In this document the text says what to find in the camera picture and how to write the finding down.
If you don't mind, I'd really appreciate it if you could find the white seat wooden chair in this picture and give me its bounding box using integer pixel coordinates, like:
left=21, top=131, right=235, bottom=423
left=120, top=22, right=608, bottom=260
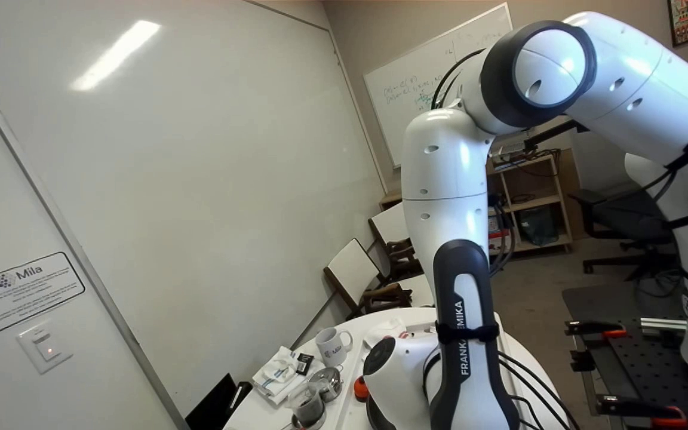
left=369, top=199, right=423, bottom=269
left=325, top=236, right=394, bottom=312

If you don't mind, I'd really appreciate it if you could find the white printed mug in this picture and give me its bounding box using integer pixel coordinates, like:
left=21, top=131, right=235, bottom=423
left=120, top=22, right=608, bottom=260
left=313, top=324, right=356, bottom=368

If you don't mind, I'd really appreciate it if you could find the wide shiny metal cup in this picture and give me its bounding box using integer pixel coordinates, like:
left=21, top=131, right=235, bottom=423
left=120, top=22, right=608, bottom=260
left=308, top=366, right=345, bottom=403

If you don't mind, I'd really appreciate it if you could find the wooden shelf unit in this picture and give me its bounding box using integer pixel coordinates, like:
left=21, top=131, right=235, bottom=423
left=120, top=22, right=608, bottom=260
left=488, top=151, right=579, bottom=257

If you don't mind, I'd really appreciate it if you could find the narrow metal cup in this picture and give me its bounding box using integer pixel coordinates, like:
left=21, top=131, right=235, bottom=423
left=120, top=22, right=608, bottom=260
left=291, top=391, right=327, bottom=430

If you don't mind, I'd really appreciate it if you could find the black office chair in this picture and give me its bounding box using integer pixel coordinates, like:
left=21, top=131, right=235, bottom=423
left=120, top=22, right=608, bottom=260
left=579, top=185, right=681, bottom=281

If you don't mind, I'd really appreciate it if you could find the silver metal bar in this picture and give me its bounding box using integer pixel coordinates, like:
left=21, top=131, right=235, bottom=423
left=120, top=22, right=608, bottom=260
left=638, top=316, right=688, bottom=337

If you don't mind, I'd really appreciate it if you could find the wall whiteboard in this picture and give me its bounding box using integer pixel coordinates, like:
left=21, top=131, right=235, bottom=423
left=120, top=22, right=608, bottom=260
left=364, top=0, right=517, bottom=169

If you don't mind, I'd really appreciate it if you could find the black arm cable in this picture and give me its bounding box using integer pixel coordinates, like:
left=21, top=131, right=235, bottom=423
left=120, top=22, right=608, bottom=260
left=498, top=348, right=584, bottom=430

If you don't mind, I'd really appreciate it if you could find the orange handled clamp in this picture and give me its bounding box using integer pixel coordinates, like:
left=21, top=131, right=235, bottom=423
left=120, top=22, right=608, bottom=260
left=564, top=318, right=631, bottom=342
left=595, top=391, right=688, bottom=430

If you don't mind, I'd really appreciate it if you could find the white light switch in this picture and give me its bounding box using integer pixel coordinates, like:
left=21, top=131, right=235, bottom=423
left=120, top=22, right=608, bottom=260
left=17, top=320, right=77, bottom=378

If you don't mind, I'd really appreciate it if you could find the Mila wall sign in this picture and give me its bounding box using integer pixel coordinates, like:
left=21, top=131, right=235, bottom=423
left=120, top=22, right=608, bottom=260
left=0, top=250, right=88, bottom=335

